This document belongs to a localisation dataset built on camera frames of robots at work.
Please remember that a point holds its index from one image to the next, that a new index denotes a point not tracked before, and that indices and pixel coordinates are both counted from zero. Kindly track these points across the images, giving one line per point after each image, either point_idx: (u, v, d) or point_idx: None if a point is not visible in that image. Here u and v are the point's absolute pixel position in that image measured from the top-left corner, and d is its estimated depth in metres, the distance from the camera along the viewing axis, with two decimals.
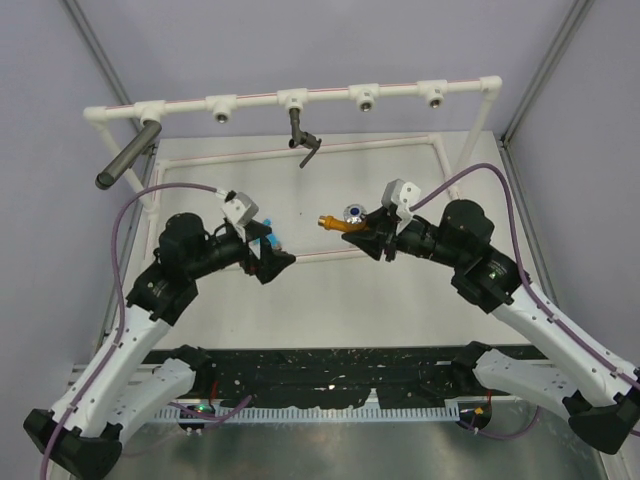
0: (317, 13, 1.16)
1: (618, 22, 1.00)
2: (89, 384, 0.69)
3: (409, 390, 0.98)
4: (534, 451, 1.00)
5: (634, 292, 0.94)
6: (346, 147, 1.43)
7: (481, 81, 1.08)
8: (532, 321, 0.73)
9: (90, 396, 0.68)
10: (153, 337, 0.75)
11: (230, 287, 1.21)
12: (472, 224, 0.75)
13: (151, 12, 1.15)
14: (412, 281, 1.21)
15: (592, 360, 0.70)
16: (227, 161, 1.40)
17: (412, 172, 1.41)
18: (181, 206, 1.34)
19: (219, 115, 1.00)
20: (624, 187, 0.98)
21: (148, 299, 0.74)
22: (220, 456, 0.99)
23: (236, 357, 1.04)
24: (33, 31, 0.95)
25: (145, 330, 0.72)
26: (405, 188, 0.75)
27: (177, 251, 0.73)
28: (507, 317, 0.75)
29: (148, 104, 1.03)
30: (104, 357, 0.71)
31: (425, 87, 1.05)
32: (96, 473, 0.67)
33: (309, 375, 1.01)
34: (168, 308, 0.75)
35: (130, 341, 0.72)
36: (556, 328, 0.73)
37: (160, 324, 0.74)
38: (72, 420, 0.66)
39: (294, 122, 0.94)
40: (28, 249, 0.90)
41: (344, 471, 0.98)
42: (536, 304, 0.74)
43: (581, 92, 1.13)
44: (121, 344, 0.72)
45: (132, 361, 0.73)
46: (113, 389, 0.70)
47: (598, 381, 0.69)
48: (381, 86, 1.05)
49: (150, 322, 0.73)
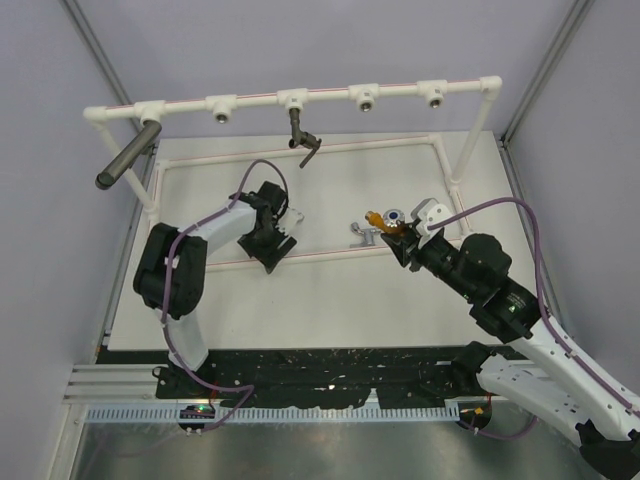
0: (317, 12, 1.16)
1: (618, 23, 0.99)
2: (207, 221, 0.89)
3: (409, 389, 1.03)
4: (534, 451, 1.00)
5: (634, 292, 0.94)
6: (345, 146, 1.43)
7: (481, 81, 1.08)
8: (550, 356, 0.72)
9: (208, 228, 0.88)
10: (244, 227, 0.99)
11: (230, 286, 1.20)
12: (492, 258, 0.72)
13: (149, 12, 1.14)
14: (412, 281, 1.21)
15: (607, 396, 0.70)
16: (227, 161, 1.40)
17: (412, 171, 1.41)
18: (181, 205, 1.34)
19: (219, 115, 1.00)
20: (624, 186, 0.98)
21: (246, 201, 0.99)
22: (219, 456, 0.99)
23: (237, 357, 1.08)
24: (32, 31, 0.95)
25: (246, 210, 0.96)
26: (435, 209, 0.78)
27: (280, 196, 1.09)
28: (526, 351, 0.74)
29: (147, 104, 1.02)
30: (219, 211, 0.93)
31: (425, 87, 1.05)
32: (180, 302, 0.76)
33: (309, 375, 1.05)
34: (260, 208, 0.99)
35: (238, 213, 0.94)
36: (574, 363, 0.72)
37: (249, 219, 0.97)
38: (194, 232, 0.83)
39: (294, 122, 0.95)
40: (28, 249, 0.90)
41: (344, 471, 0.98)
42: (554, 339, 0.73)
43: (581, 92, 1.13)
44: (231, 211, 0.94)
45: (232, 227, 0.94)
46: (218, 235, 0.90)
47: (613, 417, 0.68)
48: (381, 86, 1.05)
49: (249, 211, 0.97)
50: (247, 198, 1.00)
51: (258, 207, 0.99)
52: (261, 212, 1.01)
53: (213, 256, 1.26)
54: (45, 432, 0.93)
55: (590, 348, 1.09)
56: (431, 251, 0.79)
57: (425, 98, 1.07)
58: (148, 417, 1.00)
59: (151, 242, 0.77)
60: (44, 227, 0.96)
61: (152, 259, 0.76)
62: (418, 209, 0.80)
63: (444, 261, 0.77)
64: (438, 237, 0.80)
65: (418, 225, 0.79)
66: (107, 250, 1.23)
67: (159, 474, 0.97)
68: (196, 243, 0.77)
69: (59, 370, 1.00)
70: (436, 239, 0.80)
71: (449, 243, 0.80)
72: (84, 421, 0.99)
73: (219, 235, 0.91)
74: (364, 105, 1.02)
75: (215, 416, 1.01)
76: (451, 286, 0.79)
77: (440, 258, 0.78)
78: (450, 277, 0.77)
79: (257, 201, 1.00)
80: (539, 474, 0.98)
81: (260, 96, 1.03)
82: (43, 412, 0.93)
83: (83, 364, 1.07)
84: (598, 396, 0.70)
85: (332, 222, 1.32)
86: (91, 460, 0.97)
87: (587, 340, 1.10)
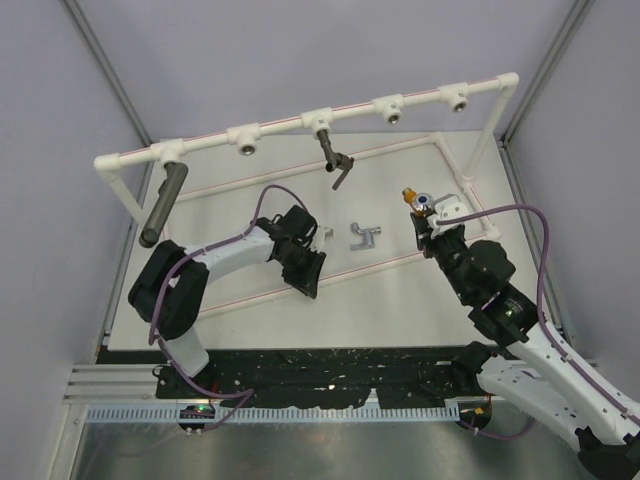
0: (318, 12, 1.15)
1: (618, 22, 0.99)
2: (218, 246, 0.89)
3: (409, 389, 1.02)
4: (534, 451, 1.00)
5: (634, 293, 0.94)
6: (360, 155, 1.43)
7: (499, 79, 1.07)
8: (546, 360, 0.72)
9: (217, 253, 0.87)
10: (261, 253, 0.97)
11: (230, 287, 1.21)
12: (495, 265, 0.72)
13: (150, 13, 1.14)
14: (410, 282, 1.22)
15: (603, 400, 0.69)
16: (245, 185, 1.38)
17: (430, 171, 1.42)
18: (203, 229, 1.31)
19: (244, 146, 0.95)
20: (624, 186, 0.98)
21: (267, 228, 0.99)
22: (219, 456, 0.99)
23: (237, 357, 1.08)
24: (32, 31, 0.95)
25: (263, 239, 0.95)
26: (453, 205, 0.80)
27: (305, 220, 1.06)
28: (522, 354, 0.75)
29: (166, 144, 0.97)
30: (233, 238, 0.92)
31: (449, 91, 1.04)
32: (173, 324, 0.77)
33: (309, 376, 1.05)
34: (279, 239, 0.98)
35: (252, 241, 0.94)
36: (570, 368, 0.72)
37: (266, 249, 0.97)
38: (201, 257, 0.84)
39: (326, 145, 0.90)
40: (28, 249, 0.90)
41: (344, 471, 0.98)
42: (550, 343, 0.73)
43: (581, 92, 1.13)
44: (246, 238, 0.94)
45: (244, 255, 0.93)
46: (228, 262, 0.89)
47: (609, 422, 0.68)
48: (405, 95, 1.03)
49: (268, 240, 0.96)
50: (269, 225, 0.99)
51: (277, 236, 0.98)
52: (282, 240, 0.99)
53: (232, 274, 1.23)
54: (44, 432, 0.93)
55: (590, 348, 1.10)
56: (443, 245, 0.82)
57: (449, 103, 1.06)
58: (148, 417, 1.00)
59: (156, 259, 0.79)
60: (44, 228, 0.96)
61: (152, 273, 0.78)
62: (439, 202, 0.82)
63: (451, 257, 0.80)
64: (452, 233, 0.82)
65: (432, 217, 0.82)
66: (107, 251, 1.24)
67: (160, 473, 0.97)
68: (197, 268, 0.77)
69: (59, 370, 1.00)
70: (451, 232, 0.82)
71: (463, 242, 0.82)
72: (84, 421, 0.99)
73: (230, 261, 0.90)
74: (391, 117, 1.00)
75: (215, 416, 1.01)
76: (453, 284, 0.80)
77: (449, 252, 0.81)
78: (453, 273, 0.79)
79: (277, 230, 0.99)
80: (538, 474, 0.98)
81: (283, 121, 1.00)
82: (43, 412, 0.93)
83: (83, 364, 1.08)
84: (593, 399, 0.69)
85: (332, 223, 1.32)
86: (91, 460, 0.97)
87: (586, 340, 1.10)
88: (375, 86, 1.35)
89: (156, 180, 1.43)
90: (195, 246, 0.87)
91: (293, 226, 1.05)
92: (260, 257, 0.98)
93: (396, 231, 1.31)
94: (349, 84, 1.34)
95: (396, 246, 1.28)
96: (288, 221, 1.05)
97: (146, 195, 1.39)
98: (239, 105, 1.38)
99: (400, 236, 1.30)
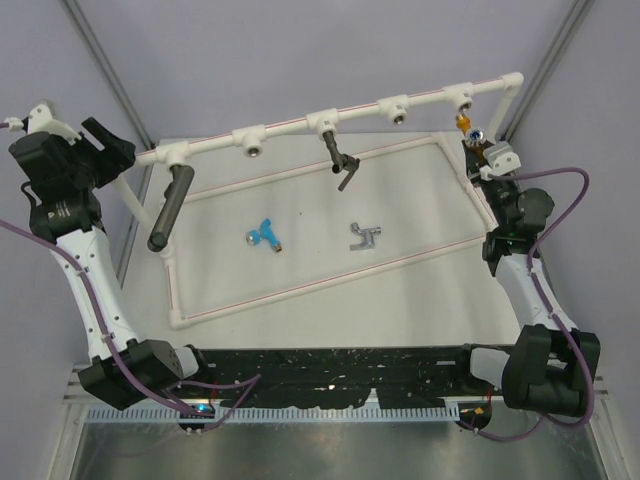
0: (316, 11, 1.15)
1: (620, 20, 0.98)
2: (100, 313, 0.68)
3: (409, 390, 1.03)
4: (535, 452, 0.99)
5: (634, 292, 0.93)
6: (367, 155, 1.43)
7: (503, 79, 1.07)
8: (513, 269, 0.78)
9: (112, 316, 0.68)
10: (103, 241, 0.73)
11: (228, 285, 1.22)
12: (536, 211, 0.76)
13: (150, 11, 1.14)
14: (412, 283, 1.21)
15: (540, 303, 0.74)
16: (249, 186, 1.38)
17: (431, 171, 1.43)
18: (206, 228, 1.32)
19: (250, 148, 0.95)
20: (626, 185, 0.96)
21: (61, 225, 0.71)
22: (218, 457, 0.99)
23: (237, 357, 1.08)
24: (33, 35, 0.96)
25: (93, 243, 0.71)
26: (505, 158, 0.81)
27: (55, 154, 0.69)
28: (499, 270, 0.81)
29: (172, 145, 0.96)
30: (88, 288, 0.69)
31: (452, 92, 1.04)
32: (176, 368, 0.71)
33: (309, 375, 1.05)
34: (87, 214, 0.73)
35: (90, 260, 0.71)
36: (531, 280, 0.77)
37: (99, 233, 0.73)
38: (120, 340, 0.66)
39: (331, 146, 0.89)
40: (25, 250, 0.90)
41: (343, 471, 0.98)
42: (526, 260, 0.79)
43: (582, 90, 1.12)
44: (86, 267, 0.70)
45: (108, 273, 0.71)
46: (119, 299, 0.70)
47: (533, 314, 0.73)
48: (410, 96, 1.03)
49: (88, 235, 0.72)
50: (61, 222, 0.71)
51: (86, 211, 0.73)
52: (85, 204, 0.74)
53: (235, 275, 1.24)
54: (45, 432, 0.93)
55: None
56: (495, 184, 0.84)
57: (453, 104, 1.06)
58: (148, 416, 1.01)
59: (105, 389, 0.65)
60: None
61: (111, 398, 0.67)
62: (491, 150, 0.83)
63: (499, 195, 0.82)
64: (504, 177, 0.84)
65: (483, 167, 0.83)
66: None
67: (159, 474, 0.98)
68: (137, 348, 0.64)
69: (60, 370, 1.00)
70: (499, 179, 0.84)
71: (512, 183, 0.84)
72: (84, 421, 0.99)
73: (120, 298, 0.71)
74: (397, 117, 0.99)
75: (214, 416, 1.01)
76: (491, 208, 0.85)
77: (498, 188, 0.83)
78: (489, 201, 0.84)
79: (74, 210, 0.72)
80: (538, 474, 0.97)
81: (289, 121, 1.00)
82: (43, 413, 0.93)
83: (83, 364, 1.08)
84: (531, 300, 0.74)
85: (333, 224, 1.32)
86: (91, 460, 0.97)
87: None
88: (375, 86, 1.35)
89: (157, 182, 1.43)
90: (93, 344, 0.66)
91: (60, 184, 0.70)
92: (104, 235, 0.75)
93: (396, 230, 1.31)
94: (349, 84, 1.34)
95: (397, 245, 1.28)
96: (45, 190, 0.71)
97: (146, 196, 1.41)
98: (240, 105, 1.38)
99: (401, 235, 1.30)
